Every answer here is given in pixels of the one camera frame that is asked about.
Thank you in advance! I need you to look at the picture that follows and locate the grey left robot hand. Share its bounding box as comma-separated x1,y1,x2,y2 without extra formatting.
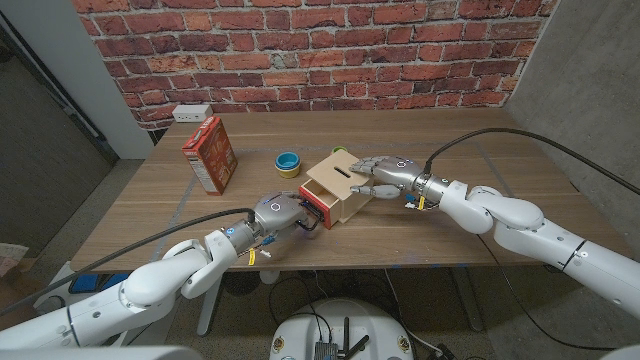
252,192,321,234

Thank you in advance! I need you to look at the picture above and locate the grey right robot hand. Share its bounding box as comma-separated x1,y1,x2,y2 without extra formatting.
348,155,426,200

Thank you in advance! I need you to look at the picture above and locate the red-fronted wooden drawer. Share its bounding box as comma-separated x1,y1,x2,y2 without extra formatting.
298,178,344,232

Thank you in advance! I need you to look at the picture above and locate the wooden box with slot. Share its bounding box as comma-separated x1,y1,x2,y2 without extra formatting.
305,149,376,225

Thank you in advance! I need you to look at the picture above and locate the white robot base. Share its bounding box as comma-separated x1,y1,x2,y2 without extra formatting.
269,298,415,360

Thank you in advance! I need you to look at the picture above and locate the blue and yellow bowl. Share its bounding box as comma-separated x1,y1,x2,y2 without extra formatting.
274,151,302,180

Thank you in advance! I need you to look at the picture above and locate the red cracker package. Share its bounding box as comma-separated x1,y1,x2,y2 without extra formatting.
181,115,239,196

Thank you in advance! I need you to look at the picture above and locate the white table leg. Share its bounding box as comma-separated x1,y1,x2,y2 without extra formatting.
196,271,225,337

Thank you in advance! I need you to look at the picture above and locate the white power outlet strip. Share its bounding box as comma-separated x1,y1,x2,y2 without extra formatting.
172,103,214,124

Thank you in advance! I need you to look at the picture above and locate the black antenna module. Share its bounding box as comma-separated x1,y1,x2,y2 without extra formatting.
313,316,371,360

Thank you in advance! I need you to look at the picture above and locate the grey table leg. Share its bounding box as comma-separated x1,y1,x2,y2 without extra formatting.
449,267,485,332

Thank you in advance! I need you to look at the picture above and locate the red brick printed backdrop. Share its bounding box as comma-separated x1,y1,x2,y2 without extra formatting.
72,0,559,131

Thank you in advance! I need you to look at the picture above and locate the white robot torso edge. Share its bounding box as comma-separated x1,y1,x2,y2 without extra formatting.
0,345,204,360

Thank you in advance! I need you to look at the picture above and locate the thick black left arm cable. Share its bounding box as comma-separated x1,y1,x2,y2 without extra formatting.
0,207,256,317

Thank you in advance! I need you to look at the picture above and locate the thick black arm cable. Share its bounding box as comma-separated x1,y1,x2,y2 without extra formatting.
423,127,640,196
0,207,256,317

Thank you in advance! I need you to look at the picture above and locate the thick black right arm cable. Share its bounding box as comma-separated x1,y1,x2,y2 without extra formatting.
423,127,640,196

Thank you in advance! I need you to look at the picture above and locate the thin black floor cable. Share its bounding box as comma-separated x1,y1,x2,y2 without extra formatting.
474,234,616,351

